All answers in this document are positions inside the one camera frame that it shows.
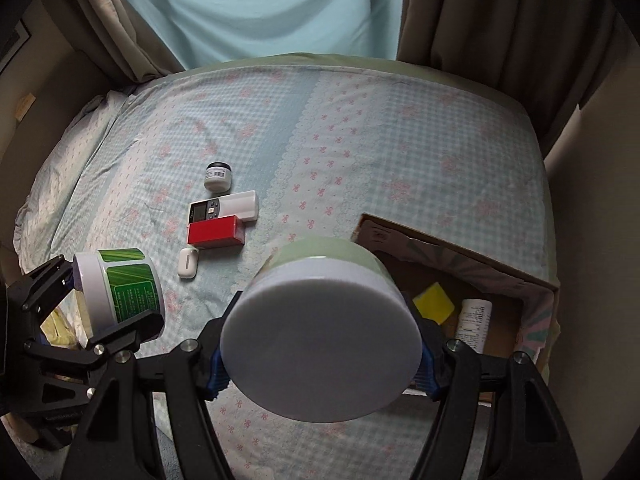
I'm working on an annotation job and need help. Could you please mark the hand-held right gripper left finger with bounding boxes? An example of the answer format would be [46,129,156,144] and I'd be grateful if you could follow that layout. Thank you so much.
[60,294,246,480]

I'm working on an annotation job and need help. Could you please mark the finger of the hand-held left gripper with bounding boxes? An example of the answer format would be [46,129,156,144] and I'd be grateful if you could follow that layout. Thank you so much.
[9,255,77,333]
[80,310,166,363]

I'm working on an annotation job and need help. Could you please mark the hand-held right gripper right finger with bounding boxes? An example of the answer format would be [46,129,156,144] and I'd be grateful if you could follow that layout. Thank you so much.
[400,294,584,480]

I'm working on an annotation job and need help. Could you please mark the white jar green label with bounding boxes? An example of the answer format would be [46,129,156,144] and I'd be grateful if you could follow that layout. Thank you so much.
[72,247,166,339]

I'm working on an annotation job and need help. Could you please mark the white earbud case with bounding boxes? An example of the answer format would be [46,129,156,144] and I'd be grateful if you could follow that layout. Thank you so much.
[177,246,201,277]

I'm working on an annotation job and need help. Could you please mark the cardboard box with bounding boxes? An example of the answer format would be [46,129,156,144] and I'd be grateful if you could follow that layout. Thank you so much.
[350,212,561,397]

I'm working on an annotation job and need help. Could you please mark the red box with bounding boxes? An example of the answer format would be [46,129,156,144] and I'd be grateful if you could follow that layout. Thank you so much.
[187,214,247,249]

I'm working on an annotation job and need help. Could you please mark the white remote control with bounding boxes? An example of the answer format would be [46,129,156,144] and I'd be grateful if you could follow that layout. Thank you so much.
[189,190,260,225]

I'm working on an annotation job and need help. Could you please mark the small white jar black lid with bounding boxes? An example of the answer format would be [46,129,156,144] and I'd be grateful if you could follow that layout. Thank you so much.
[204,160,235,193]

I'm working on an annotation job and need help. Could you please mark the pale yellow bag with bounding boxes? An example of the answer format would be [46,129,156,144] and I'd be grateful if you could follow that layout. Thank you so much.
[41,309,90,350]

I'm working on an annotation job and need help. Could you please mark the white printed bottle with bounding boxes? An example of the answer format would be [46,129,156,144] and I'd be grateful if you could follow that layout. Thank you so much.
[452,298,494,356]

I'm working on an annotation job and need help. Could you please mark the yellow tape roll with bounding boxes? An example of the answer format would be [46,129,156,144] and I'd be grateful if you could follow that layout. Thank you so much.
[412,283,455,325]

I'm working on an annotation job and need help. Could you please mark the checkered pillow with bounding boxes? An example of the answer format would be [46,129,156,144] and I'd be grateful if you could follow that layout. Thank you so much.
[12,91,137,263]

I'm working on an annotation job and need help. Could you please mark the yellow sticky note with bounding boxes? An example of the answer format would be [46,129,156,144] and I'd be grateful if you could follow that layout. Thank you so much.
[14,91,36,122]

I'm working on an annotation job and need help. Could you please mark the grey-brown curtain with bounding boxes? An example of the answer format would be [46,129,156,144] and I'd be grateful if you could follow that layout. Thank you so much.
[396,0,632,137]
[37,0,187,87]

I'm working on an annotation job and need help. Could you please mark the light blue cloth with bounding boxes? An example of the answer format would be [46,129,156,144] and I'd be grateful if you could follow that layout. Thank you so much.
[112,0,407,72]

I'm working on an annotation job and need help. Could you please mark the framed wall picture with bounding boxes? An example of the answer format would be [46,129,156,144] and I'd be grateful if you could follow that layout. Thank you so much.
[0,19,32,75]

